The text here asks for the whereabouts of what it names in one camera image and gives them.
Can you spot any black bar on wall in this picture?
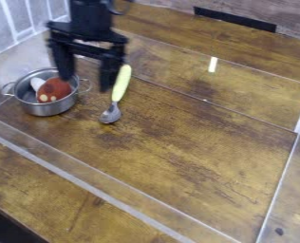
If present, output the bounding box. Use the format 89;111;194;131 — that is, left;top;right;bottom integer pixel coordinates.
193;7;277;33

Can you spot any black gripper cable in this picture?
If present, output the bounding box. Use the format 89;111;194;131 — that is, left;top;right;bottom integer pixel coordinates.
101;0;135;16

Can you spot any spoon with yellow-green handle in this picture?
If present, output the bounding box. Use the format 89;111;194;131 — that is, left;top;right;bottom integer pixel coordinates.
99;65;133;123

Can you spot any red toy mushroom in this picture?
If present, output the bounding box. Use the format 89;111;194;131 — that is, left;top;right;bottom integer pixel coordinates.
30;77;71;103

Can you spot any small silver pot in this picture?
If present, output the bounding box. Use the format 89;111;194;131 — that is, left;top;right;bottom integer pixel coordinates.
4;67;91;117

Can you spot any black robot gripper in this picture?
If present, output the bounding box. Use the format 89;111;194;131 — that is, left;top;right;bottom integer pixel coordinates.
46;0;130;92

